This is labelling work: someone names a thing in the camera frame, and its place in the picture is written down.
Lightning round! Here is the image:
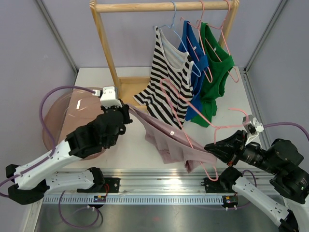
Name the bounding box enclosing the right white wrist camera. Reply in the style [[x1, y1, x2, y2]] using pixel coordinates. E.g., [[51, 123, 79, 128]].
[[242, 115, 264, 141]]

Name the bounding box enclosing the blue tank top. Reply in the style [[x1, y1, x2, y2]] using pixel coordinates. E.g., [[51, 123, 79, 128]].
[[178, 20, 209, 112]]

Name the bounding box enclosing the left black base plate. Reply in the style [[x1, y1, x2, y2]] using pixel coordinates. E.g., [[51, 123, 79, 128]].
[[100, 177, 120, 193]]

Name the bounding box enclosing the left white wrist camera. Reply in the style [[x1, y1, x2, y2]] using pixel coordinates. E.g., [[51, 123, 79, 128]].
[[92, 86, 123, 108]]

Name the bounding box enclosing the aluminium mounting rail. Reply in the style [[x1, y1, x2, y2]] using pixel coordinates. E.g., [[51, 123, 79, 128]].
[[32, 168, 295, 196]]

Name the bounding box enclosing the black white striped tank top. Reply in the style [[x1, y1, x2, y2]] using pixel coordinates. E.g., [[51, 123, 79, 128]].
[[134, 27, 194, 129]]

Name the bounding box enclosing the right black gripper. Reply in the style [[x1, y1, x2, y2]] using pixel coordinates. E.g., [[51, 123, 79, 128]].
[[204, 129, 280, 173]]

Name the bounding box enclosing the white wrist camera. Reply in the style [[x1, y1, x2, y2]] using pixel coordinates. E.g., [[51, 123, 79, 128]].
[[92, 86, 123, 108], [242, 115, 264, 141]]

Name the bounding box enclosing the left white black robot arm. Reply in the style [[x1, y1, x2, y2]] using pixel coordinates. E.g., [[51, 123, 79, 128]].
[[6, 104, 132, 205]]

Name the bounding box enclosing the white slotted cable duct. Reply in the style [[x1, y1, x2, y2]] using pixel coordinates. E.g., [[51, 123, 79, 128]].
[[43, 194, 223, 205]]

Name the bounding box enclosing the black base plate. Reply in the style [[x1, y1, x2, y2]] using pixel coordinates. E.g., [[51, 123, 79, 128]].
[[100, 177, 120, 193], [200, 177, 225, 193]]

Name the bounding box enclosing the pink tank top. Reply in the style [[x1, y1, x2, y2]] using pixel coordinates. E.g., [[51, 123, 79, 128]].
[[129, 105, 217, 173]]

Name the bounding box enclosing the wooden clothes rack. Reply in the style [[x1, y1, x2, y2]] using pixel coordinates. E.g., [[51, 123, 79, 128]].
[[89, 0, 228, 111]]

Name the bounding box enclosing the pink translucent plastic basket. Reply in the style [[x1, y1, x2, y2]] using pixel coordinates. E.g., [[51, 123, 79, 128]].
[[42, 87, 107, 160]]

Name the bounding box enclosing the light blue wire hanger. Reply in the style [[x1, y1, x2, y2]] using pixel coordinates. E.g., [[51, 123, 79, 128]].
[[152, 1, 201, 77]]

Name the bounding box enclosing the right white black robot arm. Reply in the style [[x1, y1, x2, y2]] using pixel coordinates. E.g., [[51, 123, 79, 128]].
[[204, 130, 309, 232]]

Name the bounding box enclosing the green tank top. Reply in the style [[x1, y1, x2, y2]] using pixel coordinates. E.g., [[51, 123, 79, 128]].
[[191, 23, 234, 127]]

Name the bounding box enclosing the pink wire hanger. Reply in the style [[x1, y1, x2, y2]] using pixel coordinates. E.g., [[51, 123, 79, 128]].
[[197, 0, 240, 83], [178, 0, 213, 86], [159, 79, 248, 182]]

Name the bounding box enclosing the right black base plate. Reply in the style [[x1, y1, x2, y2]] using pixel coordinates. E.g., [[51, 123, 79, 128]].
[[200, 177, 225, 193]]

